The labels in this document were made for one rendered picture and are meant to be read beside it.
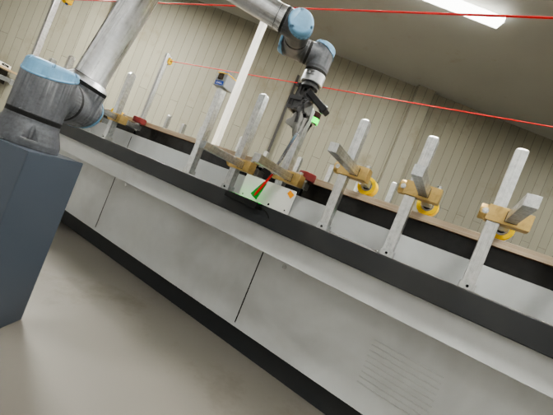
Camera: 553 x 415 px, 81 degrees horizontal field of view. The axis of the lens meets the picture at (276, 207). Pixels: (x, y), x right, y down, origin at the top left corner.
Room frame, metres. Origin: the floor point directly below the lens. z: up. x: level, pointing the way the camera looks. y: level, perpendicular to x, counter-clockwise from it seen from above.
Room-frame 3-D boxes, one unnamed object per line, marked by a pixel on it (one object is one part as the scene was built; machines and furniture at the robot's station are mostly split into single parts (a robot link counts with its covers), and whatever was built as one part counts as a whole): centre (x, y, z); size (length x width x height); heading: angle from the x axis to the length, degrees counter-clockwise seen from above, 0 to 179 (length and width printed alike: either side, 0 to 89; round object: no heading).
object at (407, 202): (1.12, -0.41, 0.90); 0.03 x 0.03 x 0.48; 61
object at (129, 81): (1.98, 1.11, 0.89); 0.03 x 0.03 x 0.48; 61
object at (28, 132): (1.03, 0.82, 0.65); 0.19 x 0.19 x 0.10
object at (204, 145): (1.41, 0.24, 0.83); 0.43 x 0.03 x 0.04; 151
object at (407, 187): (1.11, -0.43, 0.94); 0.13 x 0.06 x 0.05; 61
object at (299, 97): (1.30, 0.06, 1.15); 0.09 x 0.08 x 0.12; 61
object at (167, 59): (3.59, 1.71, 1.25); 0.09 x 0.08 x 1.10; 61
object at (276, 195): (1.36, 0.06, 0.75); 0.26 x 0.01 x 0.10; 61
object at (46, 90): (1.04, 0.82, 0.79); 0.17 x 0.15 x 0.18; 6
